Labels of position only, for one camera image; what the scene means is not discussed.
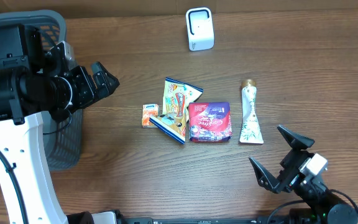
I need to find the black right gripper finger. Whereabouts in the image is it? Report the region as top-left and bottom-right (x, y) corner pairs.
(249, 157), (280, 194)
(277, 124), (315, 150)

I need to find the white tube gold cap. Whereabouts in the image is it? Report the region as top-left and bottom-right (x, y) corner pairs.
(239, 79), (264, 144)

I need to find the orange white tissue pack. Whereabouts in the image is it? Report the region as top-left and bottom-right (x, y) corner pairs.
(141, 103), (159, 128)

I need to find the yellow snack bag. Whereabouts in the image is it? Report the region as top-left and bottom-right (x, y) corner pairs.
(149, 77), (203, 144)

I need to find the red purple pad package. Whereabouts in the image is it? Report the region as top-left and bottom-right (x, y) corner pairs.
(188, 102), (232, 142)

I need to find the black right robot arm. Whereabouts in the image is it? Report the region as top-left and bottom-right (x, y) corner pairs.
(249, 125), (358, 223)

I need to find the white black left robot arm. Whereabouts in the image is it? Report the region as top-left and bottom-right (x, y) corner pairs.
(0, 24), (119, 223)

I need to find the white barcode scanner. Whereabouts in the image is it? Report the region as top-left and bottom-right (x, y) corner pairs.
(185, 7), (214, 52)

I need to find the grey plastic shopping basket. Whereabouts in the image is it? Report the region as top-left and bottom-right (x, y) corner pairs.
(0, 10), (83, 170)

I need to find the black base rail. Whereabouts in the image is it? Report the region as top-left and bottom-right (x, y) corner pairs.
(117, 216), (288, 224)

